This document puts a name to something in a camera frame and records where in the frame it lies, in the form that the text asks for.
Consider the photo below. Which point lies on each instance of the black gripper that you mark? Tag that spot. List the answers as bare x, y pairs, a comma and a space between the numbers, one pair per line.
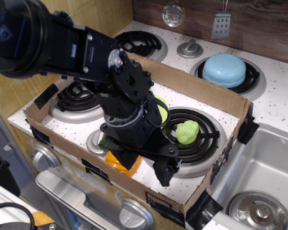
140, 134

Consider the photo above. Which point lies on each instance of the orange toy carrot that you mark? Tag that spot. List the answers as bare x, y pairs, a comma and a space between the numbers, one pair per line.
103, 145

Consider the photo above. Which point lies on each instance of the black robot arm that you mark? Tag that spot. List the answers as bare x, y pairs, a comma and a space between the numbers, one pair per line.
34, 41

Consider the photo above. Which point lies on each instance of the light green plastic plate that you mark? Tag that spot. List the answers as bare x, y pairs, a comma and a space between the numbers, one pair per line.
162, 110

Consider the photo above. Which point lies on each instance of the orange toy pumpkin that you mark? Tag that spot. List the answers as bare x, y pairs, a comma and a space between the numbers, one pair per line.
111, 160

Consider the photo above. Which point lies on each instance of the green toy lettuce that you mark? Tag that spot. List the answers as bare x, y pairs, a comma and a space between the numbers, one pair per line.
186, 132

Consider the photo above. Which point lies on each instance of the front right stove burner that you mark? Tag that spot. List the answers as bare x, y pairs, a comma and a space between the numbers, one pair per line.
198, 156

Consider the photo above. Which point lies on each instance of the right silver oven knob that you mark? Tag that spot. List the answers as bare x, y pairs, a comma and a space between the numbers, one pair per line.
134, 216

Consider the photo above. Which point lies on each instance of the silver oven knob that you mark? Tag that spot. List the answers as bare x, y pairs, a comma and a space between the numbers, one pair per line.
44, 159
134, 216

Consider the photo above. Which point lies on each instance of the silver knob on stovetop front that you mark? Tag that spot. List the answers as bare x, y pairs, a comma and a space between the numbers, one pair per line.
92, 143

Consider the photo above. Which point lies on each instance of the silver knob on stovetop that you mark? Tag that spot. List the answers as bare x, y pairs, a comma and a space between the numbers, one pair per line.
190, 50
92, 143

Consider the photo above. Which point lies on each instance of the cardboard fence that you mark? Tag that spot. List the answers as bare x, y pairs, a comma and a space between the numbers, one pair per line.
191, 205

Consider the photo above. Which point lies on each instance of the front left stove burner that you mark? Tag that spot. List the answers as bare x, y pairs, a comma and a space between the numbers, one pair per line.
75, 105

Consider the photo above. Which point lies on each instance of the left silver oven knob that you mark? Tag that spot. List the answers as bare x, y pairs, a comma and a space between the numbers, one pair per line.
44, 159

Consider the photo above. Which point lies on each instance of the steel pot lid in sink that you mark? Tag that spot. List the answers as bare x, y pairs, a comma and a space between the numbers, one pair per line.
258, 210

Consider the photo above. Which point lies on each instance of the back left stove burner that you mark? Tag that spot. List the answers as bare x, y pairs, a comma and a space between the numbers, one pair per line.
143, 43

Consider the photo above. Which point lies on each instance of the orange object bottom left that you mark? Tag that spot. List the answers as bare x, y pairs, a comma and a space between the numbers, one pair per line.
41, 218

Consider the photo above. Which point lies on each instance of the steel sink basin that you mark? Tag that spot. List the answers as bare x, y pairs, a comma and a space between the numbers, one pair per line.
260, 165

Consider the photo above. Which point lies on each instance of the silver knob on stovetop back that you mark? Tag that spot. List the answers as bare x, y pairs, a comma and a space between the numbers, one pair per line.
190, 50

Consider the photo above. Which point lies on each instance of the light blue plastic bowl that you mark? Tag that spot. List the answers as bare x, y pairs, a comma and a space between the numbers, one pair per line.
226, 70

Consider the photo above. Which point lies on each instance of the hanging silver strainer ladle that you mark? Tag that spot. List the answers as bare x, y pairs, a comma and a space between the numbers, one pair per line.
173, 14

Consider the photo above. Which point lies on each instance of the hanging silver spatula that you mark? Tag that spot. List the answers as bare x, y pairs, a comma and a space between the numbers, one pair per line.
221, 23

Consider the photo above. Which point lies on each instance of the silver oven door handle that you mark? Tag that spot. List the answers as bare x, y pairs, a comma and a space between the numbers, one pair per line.
73, 200

